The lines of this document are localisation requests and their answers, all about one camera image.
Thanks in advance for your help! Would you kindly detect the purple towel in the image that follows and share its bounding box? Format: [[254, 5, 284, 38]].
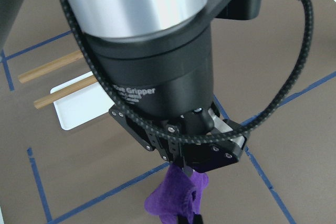
[[144, 164, 209, 223]]

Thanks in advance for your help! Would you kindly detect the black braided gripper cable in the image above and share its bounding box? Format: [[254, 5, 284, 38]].
[[51, 0, 314, 146]]

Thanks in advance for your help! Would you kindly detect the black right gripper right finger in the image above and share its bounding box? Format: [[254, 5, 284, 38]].
[[182, 142, 240, 172]]

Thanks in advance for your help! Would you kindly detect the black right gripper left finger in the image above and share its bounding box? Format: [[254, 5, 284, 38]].
[[173, 156, 194, 178]]

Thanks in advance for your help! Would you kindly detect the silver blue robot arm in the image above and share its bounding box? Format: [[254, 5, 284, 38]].
[[60, 0, 245, 174]]

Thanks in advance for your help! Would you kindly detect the white wooden towel rack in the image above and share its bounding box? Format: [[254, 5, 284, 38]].
[[18, 50, 114, 131]]

